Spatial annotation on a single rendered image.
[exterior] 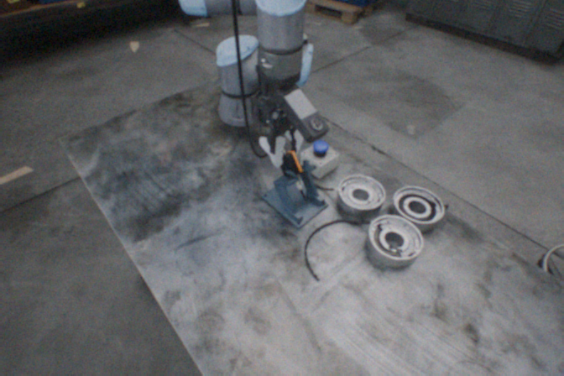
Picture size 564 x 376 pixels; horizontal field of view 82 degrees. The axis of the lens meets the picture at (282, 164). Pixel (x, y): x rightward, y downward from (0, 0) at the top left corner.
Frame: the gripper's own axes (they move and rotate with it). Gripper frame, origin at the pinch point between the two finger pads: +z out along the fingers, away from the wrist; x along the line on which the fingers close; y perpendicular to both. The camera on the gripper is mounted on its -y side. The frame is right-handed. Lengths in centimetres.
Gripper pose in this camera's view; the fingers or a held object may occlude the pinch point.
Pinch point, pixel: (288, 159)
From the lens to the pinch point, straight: 70.5
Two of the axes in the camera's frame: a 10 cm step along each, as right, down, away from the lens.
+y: -6.8, -5.0, 5.4
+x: -7.3, 4.6, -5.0
